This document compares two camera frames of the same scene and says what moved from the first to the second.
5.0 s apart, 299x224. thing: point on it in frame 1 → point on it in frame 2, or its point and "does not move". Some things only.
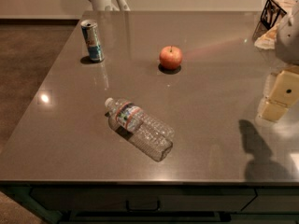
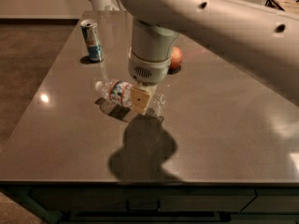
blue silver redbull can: (92, 39) does not move
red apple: (170, 57) does not move
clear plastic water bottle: (143, 129) → (120, 92)
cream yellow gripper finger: (283, 95) → (140, 96)
